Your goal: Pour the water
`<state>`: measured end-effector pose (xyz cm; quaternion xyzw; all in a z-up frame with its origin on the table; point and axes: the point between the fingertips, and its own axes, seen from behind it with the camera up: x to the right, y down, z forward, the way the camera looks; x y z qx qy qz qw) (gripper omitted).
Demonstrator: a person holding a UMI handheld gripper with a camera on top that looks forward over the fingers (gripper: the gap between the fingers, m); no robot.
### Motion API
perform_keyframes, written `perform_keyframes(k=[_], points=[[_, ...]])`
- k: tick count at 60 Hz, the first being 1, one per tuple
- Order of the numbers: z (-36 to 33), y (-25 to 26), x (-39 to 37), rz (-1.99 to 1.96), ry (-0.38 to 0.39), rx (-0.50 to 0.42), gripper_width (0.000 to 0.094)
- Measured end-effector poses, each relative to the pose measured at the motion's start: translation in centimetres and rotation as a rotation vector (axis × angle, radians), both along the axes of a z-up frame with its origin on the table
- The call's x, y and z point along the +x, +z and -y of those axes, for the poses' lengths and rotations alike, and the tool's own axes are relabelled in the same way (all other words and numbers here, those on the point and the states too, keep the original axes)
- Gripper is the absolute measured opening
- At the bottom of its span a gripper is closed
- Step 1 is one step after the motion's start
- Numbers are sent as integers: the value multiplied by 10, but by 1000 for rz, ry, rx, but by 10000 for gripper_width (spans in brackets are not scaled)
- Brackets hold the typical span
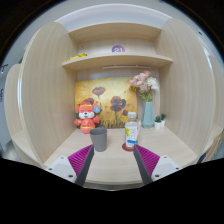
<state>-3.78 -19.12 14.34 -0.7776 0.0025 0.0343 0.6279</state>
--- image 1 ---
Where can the yellow poppy flower painting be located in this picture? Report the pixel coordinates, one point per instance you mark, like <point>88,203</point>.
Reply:
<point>113,88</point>

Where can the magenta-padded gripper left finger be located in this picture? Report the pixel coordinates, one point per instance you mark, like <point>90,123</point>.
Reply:
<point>61,166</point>

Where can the red plush mouse toy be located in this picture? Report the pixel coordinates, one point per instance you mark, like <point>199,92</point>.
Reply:
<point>87,123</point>

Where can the teal faceted vase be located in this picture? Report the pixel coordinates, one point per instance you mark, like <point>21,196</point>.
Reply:
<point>148,116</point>

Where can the light wood shelf unit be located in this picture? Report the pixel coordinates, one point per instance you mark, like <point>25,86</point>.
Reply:
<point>116,60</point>

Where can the clear plastic drink bottle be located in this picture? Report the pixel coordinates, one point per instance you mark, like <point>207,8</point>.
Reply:
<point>131,133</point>

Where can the white light bar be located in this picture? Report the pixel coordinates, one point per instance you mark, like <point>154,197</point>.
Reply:
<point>126,67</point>

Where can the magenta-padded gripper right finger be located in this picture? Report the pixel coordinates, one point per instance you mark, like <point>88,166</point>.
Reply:
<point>164,166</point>

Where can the small succulent in white pot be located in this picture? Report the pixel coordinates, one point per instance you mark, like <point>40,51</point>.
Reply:
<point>163,120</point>
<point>157,125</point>

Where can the pink and white flower bouquet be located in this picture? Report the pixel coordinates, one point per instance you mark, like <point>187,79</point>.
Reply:
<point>145,83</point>

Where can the grey textured mug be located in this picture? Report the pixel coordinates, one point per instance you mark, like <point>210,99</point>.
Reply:
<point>98,140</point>

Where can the flat round red coaster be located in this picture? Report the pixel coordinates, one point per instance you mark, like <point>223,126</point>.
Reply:
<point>126,148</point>

